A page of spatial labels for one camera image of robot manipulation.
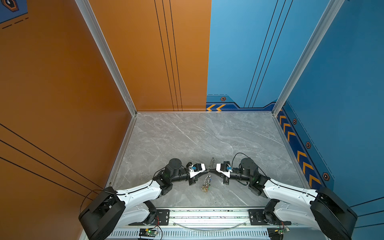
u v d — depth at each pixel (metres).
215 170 0.63
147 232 0.71
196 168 0.63
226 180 0.67
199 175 0.74
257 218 0.72
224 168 0.61
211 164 0.66
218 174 0.74
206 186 0.74
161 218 0.74
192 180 0.68
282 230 0.70
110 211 0.41
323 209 0.42
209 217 0.76
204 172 0.66
